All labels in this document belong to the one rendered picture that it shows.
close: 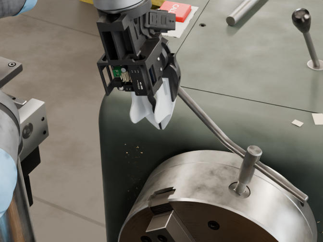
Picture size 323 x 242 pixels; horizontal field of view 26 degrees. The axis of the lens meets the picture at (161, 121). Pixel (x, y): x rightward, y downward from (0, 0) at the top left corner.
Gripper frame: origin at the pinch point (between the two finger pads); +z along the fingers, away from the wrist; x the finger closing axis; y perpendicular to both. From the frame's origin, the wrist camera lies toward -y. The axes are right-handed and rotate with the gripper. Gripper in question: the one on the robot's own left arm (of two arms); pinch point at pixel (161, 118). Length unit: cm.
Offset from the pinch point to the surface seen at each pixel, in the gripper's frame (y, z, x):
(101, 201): -106, 117, -91
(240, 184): 0.2, 11.8, 10.2
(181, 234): 5.9, 17.6, 1.3
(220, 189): 0.8, 12.6, 7.2
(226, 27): -44.1, 8.4, -3.3
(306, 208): -7.2, 22.5, 17.8
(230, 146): -1.5, 6.0, 9.2
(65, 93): -170, 106, -136
